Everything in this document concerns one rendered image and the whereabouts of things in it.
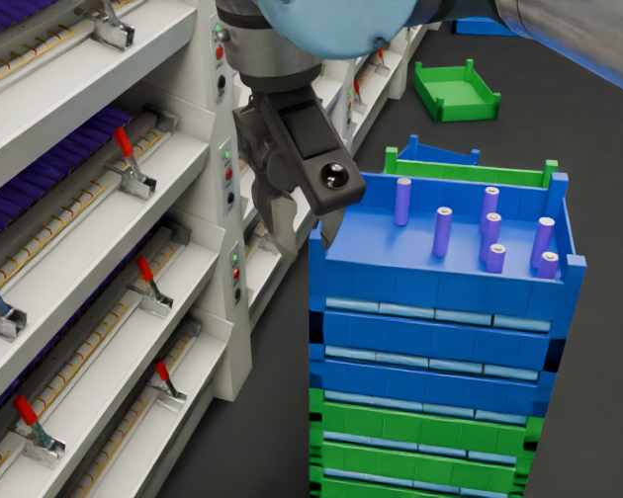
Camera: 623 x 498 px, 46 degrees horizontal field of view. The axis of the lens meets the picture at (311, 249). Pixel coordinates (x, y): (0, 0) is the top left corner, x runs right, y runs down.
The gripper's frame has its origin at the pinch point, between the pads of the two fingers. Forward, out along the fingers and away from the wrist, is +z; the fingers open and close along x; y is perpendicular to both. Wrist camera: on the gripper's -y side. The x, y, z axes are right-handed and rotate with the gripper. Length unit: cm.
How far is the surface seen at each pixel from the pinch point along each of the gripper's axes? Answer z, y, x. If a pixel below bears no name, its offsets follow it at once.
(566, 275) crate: 7.7, -9.9, -24.9
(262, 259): 47, 54, -10
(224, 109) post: 4.8, 40.7, -4.7
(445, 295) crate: 11.3, -2.9, -14.3
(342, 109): 40, 86, -45
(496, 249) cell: 7.2, -3.2, -20.8
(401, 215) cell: 12.0, 13.1, -18.1
